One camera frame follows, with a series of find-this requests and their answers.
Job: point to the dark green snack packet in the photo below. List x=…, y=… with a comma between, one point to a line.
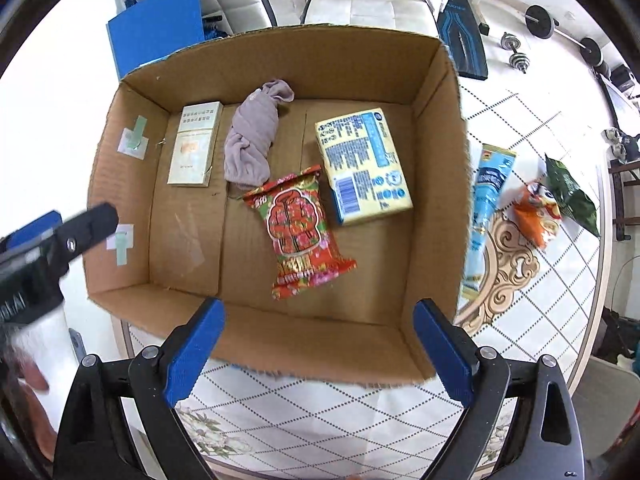
x=570, y=195

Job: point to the dark shelf rack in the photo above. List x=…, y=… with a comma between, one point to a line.
x=625, y=190

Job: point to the grey rolled towel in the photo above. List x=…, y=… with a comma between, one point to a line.
x=250, y=135

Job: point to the blue flat board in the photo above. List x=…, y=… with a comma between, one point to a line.
x=155, y=25

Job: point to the cream white small box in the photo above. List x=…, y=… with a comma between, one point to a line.
x=192, y=150

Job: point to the long light blue packet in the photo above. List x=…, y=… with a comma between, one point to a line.
x=487, y=195

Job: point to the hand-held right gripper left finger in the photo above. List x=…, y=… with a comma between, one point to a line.
x=195, y=350

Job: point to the grey chair seat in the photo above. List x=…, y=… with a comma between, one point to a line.
x=607, y=405

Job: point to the red patterned snack packet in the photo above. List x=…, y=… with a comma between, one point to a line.
x=295, y=230

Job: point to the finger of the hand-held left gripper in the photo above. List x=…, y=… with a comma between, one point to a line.
x=90, y=225
x=35, y=227

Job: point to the brown cardboard box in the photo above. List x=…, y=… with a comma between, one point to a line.
x=190, y=220

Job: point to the person's left hand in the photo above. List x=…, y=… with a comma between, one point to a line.
x=37, y=377

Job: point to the chrome dumbbell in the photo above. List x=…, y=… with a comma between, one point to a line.
x=515, y=52

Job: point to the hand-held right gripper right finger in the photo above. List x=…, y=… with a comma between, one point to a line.
x=445, y=355

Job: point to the orange snack packet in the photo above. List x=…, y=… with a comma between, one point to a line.
x=537, y=215

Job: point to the dark blue patterned board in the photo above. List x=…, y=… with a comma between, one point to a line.
x=462, y=35

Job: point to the black plate barbell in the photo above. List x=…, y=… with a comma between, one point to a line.
x=540, y=21

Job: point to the yellow tissue pack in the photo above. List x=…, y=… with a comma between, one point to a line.
x=370, y=170

